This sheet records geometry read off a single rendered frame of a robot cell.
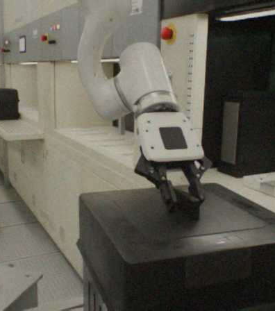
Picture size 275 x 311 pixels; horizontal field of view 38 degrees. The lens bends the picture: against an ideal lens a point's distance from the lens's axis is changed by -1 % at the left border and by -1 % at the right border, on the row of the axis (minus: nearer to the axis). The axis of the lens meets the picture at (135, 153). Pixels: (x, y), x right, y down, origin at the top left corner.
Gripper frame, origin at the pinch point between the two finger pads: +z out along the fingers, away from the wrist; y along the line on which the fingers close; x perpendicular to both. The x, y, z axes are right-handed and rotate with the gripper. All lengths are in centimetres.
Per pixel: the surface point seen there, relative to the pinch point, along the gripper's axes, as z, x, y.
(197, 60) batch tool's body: -53, 21, 30
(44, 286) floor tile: -39, 186, -6
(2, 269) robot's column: -7, 46, -28
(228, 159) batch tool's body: -38, 54, 51
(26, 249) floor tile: -76, 223, -11
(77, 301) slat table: 6.4, 32.7, -13.7
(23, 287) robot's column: 0.1, 39.0, -23.7
